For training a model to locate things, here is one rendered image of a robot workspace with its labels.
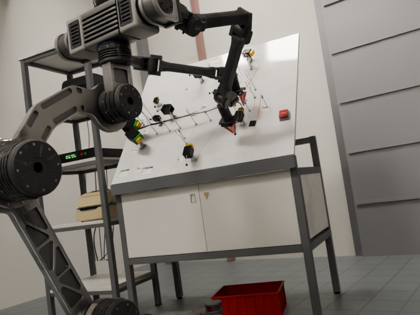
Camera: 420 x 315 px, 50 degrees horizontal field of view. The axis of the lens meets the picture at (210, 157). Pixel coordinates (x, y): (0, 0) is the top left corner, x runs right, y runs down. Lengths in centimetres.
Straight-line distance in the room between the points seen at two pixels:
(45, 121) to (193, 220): 125
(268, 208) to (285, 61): 98
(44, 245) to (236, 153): 126
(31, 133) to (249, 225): 133
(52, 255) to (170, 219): 117
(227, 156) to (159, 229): 62
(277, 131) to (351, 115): 172
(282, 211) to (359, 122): 187
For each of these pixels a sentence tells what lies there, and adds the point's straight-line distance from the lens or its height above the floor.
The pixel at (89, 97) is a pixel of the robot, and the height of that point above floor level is 116.
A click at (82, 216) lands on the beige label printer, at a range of 308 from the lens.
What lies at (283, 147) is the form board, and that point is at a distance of 242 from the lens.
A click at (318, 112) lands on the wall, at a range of 430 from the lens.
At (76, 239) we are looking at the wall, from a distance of 484.
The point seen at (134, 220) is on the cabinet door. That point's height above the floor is 63.
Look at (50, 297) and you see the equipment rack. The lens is 332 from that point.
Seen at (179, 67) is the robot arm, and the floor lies 143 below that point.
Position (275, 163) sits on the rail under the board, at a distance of 238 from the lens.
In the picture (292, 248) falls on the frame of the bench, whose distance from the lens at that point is 244.
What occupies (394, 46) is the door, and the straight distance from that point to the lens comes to 414.
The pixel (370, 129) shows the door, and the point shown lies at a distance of 410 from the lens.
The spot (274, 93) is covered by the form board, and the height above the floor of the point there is 126.
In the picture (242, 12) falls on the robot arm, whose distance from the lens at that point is 216.
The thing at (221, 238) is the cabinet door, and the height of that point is 47.
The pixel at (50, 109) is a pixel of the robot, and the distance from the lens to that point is 169.
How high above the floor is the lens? 73
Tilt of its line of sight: 4 degrees up
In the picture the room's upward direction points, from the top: 8 degrees counter-clockwise
